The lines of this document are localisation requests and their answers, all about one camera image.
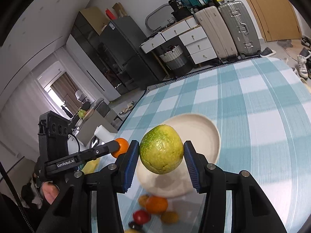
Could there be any orange tangerine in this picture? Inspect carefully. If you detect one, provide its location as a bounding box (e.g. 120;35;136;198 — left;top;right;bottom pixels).
111;138;129;158
145;196;168;215

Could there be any green yellow guava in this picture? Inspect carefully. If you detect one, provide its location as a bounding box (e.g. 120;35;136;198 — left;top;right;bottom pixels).
140;124;184;175

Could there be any brown longan fruit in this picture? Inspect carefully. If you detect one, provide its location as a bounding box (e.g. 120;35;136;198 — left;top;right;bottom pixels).
138;194;149;208
160;211;179;224

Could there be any red cherry tomato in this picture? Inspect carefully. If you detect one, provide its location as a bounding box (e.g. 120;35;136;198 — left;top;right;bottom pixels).
132;209;151;225

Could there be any dark purple plum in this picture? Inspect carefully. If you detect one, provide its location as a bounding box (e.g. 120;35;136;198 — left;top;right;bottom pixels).
128;221;142;231

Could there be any person's left hand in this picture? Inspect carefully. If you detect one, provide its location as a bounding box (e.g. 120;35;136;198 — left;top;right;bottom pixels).
41;182;59;205

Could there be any cream round plate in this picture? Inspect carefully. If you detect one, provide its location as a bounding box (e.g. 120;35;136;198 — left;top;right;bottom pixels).
136;113;221;198

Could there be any white paper towel roll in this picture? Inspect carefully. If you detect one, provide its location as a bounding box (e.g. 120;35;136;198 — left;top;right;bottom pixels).
94;125;115;143

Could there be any teal checkered tablecloth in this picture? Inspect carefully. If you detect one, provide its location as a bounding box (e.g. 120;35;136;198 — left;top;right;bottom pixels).
118;57;310;232

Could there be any woven laundry basket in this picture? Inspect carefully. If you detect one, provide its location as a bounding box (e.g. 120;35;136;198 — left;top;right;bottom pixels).
160;45;193;77

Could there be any white drawer desk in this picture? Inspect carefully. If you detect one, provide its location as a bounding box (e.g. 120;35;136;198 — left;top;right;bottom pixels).
140;16;218;65

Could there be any silver suitcase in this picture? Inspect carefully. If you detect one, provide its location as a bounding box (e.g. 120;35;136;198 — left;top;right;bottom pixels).
218;1;261;59

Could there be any black refrigerator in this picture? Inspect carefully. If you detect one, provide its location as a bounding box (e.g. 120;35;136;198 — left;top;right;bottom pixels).
100;16;166;90

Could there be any beige suitcase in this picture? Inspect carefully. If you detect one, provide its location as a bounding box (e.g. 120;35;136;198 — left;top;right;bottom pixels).
195;6;238;59

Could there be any white grey sneaker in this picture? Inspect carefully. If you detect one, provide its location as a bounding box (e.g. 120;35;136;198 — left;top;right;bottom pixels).
297;55;310;80

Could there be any wooden door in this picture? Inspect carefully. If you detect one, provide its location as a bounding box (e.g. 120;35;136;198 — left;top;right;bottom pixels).
247;0;301;42

